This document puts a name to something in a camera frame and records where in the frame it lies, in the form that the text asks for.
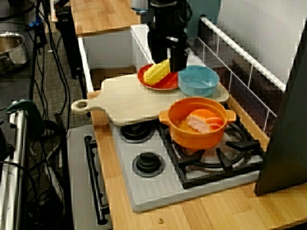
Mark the light blue plastic bowl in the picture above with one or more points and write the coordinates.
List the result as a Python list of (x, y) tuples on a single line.
[(199, 83)]

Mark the white toy oven front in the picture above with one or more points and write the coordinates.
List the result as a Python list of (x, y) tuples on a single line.
[(76, 167)]

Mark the black burner grate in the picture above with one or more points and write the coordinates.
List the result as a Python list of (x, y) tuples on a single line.
[(242, 145)]

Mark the green clamp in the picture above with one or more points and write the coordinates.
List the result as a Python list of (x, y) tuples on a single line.
[(24, 105)]

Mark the red plate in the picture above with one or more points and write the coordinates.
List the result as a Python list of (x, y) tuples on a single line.
[(165, 85)]

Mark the toy salmon sushi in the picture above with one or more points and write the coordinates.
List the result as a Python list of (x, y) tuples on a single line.
[(199, 123)]

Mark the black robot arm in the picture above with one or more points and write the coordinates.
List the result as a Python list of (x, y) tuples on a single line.
[(168, 10)]

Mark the aluminium profile rail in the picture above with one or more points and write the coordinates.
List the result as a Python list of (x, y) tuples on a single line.
[(14, 167)]

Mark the yellow toy corn cob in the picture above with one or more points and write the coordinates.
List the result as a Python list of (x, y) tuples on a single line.
[(156, 74)]

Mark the dark tiled backsplash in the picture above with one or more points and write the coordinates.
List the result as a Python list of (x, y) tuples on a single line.
[(242, 79)]

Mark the teal box appliance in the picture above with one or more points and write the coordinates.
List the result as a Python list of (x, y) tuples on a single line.
[(206, 7)]

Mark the grey toy stove top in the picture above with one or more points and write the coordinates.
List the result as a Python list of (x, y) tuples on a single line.
[(153, 191)]

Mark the orange toy pot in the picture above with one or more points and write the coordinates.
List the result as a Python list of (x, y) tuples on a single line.
[(196, 140)]

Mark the black slanted side panel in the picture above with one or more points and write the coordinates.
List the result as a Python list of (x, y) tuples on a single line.
[(285, 143)]

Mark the white backsplash rail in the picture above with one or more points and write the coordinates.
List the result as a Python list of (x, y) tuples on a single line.
[(239, 50)]

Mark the black stove knob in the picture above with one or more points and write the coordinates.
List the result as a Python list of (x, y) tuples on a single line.
[(148, 164), (136, 134)]

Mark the steel cooking pot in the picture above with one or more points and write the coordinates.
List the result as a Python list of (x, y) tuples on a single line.
[(12, 52)]

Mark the brass counter screw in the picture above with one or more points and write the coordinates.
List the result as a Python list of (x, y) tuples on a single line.
[(160, 220)]

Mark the white toy sink unit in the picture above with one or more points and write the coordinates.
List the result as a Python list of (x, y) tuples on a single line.
[(105, 48)]

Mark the black upright bar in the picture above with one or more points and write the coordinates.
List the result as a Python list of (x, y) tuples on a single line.
[(69, 43)]

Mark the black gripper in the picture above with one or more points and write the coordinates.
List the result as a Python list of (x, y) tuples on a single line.
[(168, 36)]

